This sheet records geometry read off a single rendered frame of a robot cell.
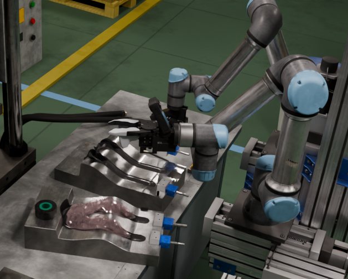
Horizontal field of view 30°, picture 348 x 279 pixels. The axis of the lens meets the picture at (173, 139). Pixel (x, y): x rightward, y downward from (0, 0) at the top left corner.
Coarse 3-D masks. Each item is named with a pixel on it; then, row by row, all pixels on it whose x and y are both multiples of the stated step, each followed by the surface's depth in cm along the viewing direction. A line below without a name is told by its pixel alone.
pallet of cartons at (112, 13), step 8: (56, 0) 671; (64, 0) 666; (96, 0) 649; (104, 0) 646; (112, 0) 644; (120, 0) 659; (128, 0) 668; (80, 8) 662; (88, 8) 661; (96, 8) 663; (112, 8) 645; (112, 16) 650
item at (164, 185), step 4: (160, 180) 270; (164, 180) 270; (168, 180) 270; (160, 184) 268; (164, 184) 268; (168, 184) 270; (160, 188) 268; (164, 188) 267; (168, 188) 268; (172, 188) 268; (176, 188) 269; (164, 192) 268; (168, 192) 268; (172, 192) 267; (176, 192) 268; (180, 192) 268; (172, 196) 268; (188, 196) 267
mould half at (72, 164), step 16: (80, 144) 297; (96, 144) 298; (64, 160) 286; (80, 160) 287; (96, 160) 275; (112, 160) 279; (144, 160) 288; (160, 160) 288; (64, 176) 280; (80, 176) 276; (96, 176) 273; (112, 176) 273; (144, 176) 277; (160, 176) 277; (96, 192) 277; (112, 192) 273; (128, 192) 270; (144, 192) 267; (160, 192) 268; (160, 208) 267
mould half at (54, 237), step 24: (48, 192) 257; (72, 192) 262; (120, 216) 253; (144, 216) 259; (24, 240) 243; (48, 240) 242; (72, 240) 241; (96, 240) 240; (120, 240) 243; (144, 264) 243
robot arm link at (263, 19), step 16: (256, 16) 248; (272, 16) 246; (256, 32) 246; (272, 32) 247; (240, 48) 251; (256, 48) 249; (224, 64) 255; (240, 64) 252; (208, 80) 260; (224, 80) 256; (208, 96) 258
